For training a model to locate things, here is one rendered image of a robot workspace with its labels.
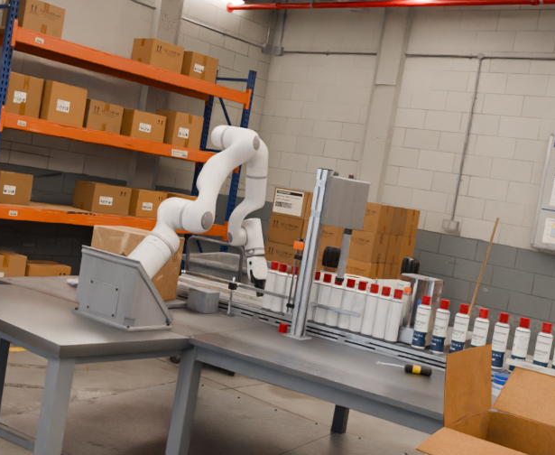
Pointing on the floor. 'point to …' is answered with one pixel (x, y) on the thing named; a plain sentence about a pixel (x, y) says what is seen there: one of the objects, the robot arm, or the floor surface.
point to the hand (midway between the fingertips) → (260, 292)
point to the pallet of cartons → (301, 208)
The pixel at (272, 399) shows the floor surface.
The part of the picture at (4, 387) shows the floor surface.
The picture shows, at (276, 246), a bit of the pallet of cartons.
